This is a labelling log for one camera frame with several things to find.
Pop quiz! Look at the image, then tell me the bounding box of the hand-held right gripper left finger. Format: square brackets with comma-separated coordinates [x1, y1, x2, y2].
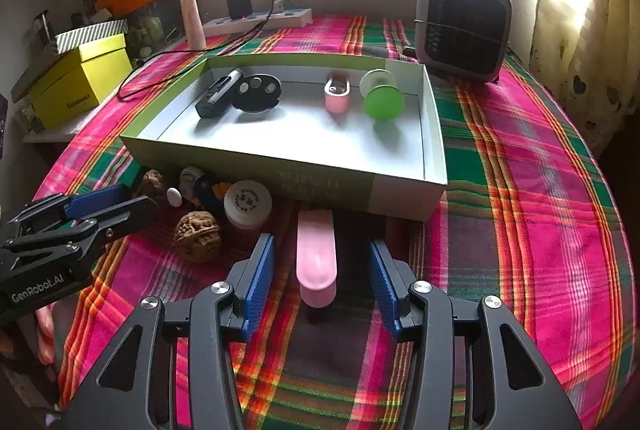
[60, 232, 277, 430]

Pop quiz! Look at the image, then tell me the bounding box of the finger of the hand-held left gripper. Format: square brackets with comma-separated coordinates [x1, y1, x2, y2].
[2, 196, 158, 272]
[7, 183, 135, 232]

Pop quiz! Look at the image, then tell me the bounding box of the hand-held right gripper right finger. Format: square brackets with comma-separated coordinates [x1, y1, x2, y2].
[369, 237, 583, 430]

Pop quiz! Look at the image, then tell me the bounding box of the brown walnut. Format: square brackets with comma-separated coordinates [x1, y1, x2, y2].
[142, 169, 168, 201]
[173, 210, 222, 263]

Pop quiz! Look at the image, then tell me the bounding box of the long pink clip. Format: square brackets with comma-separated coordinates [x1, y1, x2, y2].
[296, 209, 338, 308]

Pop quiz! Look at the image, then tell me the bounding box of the blue orange small toy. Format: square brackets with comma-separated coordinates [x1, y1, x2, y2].
[194, 174, 227, 223]

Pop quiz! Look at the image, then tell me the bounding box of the green and white cardboard box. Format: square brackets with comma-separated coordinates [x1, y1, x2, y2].
[119, 54, 449, 222]

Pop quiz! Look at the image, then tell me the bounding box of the black rectangular device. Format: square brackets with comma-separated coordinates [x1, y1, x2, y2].
[195, 69, 244, 118]

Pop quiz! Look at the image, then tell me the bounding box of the black oval three-button remote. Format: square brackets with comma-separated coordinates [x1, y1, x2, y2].
[231, 74, 282, 113]

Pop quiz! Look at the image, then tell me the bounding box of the green and white spool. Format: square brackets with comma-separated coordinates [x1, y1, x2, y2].
[359, 69, 405, 122]

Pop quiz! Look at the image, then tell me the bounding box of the person's left hand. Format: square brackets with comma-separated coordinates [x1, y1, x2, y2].
[32, 302, 58, 366]

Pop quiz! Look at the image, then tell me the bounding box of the white side shelf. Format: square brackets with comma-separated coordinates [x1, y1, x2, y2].
[22, 110, 101, 146]

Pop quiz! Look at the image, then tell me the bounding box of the yellow box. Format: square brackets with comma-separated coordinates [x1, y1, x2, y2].
[27, 33, 133, 131]

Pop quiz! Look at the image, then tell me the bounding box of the pink green plaid tablecloth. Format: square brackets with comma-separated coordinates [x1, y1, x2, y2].
[37, 12, 626, 430]

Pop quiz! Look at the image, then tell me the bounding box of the green striped box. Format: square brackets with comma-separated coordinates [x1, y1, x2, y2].
[55, 19, 130, 55]

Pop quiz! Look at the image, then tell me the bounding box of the pale green jar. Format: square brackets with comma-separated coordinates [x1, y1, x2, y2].
[125, 12, 166, 56]

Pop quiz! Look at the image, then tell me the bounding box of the cream tube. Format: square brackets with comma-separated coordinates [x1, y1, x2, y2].
[179, 0, 207, 51]

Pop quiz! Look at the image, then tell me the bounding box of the white power strip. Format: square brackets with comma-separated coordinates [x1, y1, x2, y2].
[202, 7, 313, 38]

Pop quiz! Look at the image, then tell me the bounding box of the grey desk fan heater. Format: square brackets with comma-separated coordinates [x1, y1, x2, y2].
[415, 0, 513, 83]

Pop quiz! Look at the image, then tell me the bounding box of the cream heart print curtain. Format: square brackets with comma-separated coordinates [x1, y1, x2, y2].
[530, 0, 626, 151]

